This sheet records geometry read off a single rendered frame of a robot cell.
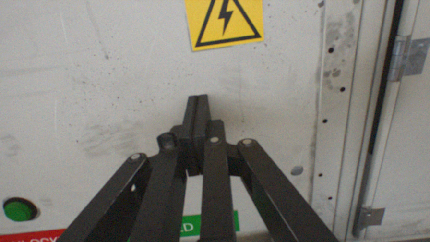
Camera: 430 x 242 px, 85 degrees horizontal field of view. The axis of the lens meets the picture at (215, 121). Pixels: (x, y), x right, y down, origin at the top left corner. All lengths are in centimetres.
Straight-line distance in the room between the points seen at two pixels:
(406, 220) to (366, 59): 34
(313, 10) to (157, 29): 12
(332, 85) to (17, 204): 42
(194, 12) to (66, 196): 23
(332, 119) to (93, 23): 35
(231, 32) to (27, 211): 28
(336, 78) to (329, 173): 18
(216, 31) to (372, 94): 30
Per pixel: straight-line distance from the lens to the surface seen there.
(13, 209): 34
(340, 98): 40
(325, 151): 44
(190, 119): 16
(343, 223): 59
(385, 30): 40
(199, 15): 19
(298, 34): 20
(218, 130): 16
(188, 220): 29
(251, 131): 22
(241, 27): 19
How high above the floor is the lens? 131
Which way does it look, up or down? 27 degrees down
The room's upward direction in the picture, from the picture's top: 9 degrees counter-clockwise
